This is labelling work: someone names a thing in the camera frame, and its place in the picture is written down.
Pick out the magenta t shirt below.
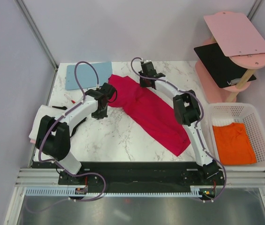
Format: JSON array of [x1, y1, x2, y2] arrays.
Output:
[[108, 75, 190, 157]]

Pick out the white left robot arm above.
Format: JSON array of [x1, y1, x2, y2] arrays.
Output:
[[36, 89, 115, 184]]

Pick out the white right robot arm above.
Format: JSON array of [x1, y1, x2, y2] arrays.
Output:
[[139, 72, 219, 185]]

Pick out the light blue mat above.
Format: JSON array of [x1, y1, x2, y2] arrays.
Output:
[[65, 62, 113, 90]]

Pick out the red white small marker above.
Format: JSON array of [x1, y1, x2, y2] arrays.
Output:
[[64, 94, 76, 104]]

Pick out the white folded t shirt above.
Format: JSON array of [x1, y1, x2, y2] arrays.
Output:
[[29, 105, 53, 141]]

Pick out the black board on shelf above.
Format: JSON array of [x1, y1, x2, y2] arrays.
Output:
[[194, 43, 247, 88]]

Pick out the white plastic basket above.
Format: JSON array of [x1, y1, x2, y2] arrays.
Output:
[[205, 103, 265, 171]]

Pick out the pink tiered shelf stand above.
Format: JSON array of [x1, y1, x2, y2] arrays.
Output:
[[195, 11, 265, 103]]

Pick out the orange t shirt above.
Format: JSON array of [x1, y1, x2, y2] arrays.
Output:
[[212, 122, 257, 165]]

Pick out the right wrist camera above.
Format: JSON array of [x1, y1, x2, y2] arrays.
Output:
[[141, 61, 157, 77]]

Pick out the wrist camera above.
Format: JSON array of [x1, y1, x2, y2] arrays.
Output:
[[100, 82, 118, 103], [141, 61, 157, 77]]

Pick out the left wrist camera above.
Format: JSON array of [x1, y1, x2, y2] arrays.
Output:
[[100, 82, 118, 103]]

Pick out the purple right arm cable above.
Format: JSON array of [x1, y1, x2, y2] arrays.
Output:
[[131, 56, 229, 203]]

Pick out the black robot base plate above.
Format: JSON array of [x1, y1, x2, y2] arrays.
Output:
[[58, 160, 226, 190]]

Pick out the white slotted cable duct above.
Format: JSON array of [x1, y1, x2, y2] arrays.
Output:
[[25, 187, 203, 197]]

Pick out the aluminium frame rails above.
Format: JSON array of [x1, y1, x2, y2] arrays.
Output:
[[15, 166, 60, 187]]

